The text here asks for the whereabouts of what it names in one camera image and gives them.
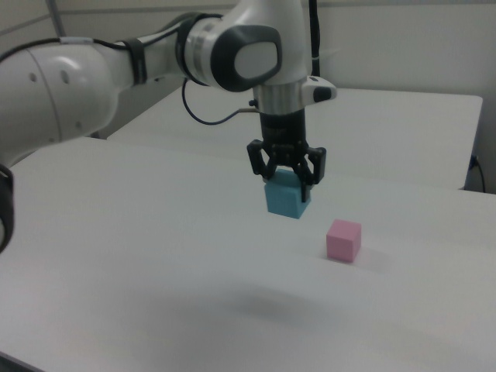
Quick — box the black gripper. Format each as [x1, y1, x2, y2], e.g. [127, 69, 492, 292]
[246, 109, 327, 204]

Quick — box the blue foam cube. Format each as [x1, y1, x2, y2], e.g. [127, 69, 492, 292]
[263, 167, 313, 221]

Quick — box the pink foam cube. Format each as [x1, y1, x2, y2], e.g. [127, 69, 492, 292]
[325, 219, 363, 264]

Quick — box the white side table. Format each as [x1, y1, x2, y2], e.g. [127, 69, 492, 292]
[106, 83, 484, 191]

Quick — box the dark blue looped cable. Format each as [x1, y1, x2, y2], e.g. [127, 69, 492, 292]
[181, 77, 260, 126]

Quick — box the black camera pole with clamp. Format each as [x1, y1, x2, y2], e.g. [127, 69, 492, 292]
[308, 0, 322, 77]

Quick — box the black power cable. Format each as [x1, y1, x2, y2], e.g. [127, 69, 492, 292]
[473, 154, 487, 192]

